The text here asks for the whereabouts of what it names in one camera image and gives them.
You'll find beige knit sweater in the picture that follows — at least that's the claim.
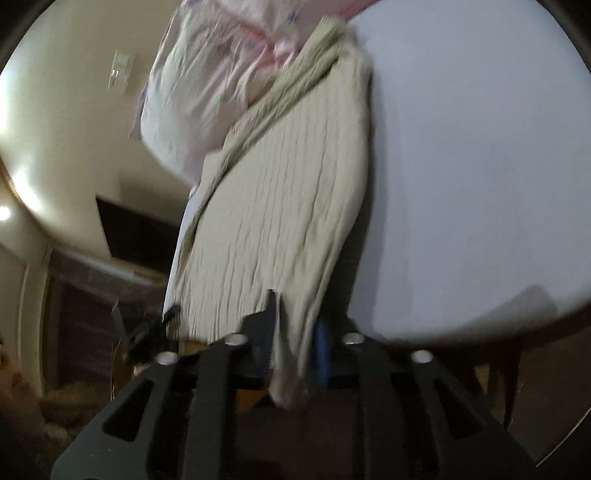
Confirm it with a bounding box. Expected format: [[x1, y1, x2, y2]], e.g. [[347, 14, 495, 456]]
[[171, 18, 372, 408]]

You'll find pink floral pillow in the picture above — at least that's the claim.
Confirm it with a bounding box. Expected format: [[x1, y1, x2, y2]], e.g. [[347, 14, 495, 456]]
[[218, 0, 376, 46], [131, 1, 302, 186]]

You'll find white wall socket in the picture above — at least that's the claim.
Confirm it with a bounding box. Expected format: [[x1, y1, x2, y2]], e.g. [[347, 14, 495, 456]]
[[107, 51, 135, 91]]

